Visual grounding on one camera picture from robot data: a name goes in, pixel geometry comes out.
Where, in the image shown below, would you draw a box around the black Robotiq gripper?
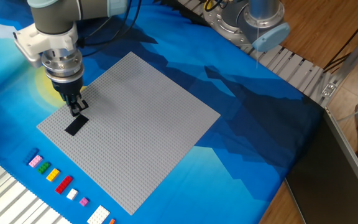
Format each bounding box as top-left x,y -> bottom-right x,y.
51,73 -> 90,118

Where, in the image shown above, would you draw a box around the black Lego plate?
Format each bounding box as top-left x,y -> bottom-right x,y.
64,114 -> 90,137

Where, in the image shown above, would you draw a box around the blue Lego brick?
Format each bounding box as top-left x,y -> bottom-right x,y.
23,147 -> 40,165

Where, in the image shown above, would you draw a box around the pink Lego brick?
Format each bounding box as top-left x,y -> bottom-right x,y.
28,154 -> 44,169

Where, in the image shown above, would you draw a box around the large grey Lego baseplate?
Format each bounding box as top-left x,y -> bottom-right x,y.
36,51 -> 221,216

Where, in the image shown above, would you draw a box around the green Lego brick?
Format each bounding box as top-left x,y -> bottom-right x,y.
37,161 -> 52,175

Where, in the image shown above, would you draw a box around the yellow Lego brick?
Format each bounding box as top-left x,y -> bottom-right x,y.
45,167 -> 61,183

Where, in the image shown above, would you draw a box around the red Lego brick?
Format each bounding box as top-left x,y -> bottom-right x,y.
54,175 -> 74,195

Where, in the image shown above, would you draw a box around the small white Lego brick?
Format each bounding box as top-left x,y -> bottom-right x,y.
65,188 -> 79,201

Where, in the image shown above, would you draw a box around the large white Lego plate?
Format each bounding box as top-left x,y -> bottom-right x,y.
86,205 -> 111,224

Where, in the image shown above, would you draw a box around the blue mountain print cloth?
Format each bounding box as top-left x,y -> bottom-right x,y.
0,0 -> 324,224

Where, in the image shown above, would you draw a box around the black flat panel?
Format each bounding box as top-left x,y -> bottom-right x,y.
286,108 -> 358,224

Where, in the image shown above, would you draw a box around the black looped base cable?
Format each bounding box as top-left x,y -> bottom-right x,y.
203,0 -> 229,12

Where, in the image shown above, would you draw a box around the black floor cables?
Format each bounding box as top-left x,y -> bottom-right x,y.
323,14 -> 358,72

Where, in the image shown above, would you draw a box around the aluminium beam with corner bracket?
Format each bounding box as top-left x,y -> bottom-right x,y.
320,21 -> 358,108

